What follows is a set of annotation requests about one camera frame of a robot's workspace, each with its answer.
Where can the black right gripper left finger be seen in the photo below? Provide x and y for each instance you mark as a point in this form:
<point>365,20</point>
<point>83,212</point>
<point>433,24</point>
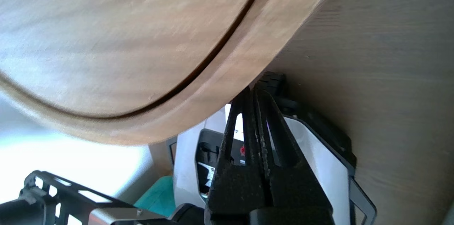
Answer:
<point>230,189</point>

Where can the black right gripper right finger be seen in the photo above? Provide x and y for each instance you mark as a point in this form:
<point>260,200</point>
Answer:
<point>294,189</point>

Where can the round wooden side table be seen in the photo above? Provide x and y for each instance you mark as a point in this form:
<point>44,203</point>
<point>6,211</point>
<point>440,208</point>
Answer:
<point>212,86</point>

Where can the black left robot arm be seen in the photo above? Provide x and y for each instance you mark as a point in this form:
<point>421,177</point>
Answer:
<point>32,211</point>

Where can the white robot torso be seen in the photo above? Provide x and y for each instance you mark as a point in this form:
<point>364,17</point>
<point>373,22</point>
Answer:
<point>326,168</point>

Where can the teal green object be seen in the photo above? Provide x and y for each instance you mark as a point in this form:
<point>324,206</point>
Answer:
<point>156,196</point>

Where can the round wooden bedside table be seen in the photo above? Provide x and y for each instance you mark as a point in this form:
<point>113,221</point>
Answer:
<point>106,23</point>

